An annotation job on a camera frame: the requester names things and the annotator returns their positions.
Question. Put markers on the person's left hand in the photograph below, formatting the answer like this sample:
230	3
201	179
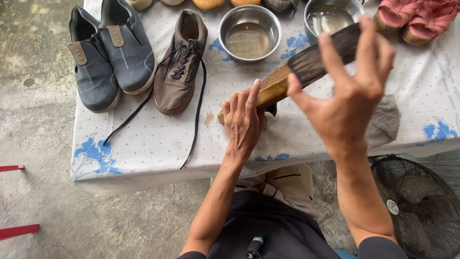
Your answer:
242	126

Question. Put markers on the person's right hand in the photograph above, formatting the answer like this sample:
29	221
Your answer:
345	111

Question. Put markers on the wooden black-bristle shoe brush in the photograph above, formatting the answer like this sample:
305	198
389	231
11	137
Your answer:
275	86

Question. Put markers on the small black cloth piece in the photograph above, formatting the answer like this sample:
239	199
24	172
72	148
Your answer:
272	109

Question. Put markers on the grey cloth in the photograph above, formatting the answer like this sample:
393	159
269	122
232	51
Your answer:
384	122

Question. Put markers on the person's khaki trousers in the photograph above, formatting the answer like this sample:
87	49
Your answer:
287	183

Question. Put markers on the brown lace-up shoe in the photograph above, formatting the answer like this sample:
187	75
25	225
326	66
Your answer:
176	82

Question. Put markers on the steel bowl with water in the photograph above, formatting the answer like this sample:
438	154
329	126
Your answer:
249	36
329	16

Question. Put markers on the white blue-flowered tablecloth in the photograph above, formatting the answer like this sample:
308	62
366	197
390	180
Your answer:
151	144

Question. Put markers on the person's black shirt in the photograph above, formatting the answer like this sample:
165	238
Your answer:
273	226

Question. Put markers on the pink cork-sole sandal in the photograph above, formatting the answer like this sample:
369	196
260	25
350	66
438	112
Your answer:
427	25
393	14

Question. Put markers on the black clip-on device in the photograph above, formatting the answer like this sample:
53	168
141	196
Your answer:
255	247

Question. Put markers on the black floor fan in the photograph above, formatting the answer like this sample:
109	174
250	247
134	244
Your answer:
420	208

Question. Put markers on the orange shoe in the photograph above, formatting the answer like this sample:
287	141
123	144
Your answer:
208	3
245	2

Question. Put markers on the grey shoe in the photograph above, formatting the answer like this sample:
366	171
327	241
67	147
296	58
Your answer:
280	4

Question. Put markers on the blue shoe with tan tab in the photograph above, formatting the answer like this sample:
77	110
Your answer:
91	75
129	54

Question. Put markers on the beige shoe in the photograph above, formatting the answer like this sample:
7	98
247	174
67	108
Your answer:
139	3
172	1

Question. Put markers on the blue seat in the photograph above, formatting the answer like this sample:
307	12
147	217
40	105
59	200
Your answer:
345	255

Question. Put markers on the red metal bar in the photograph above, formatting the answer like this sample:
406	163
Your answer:
18	231
10	168

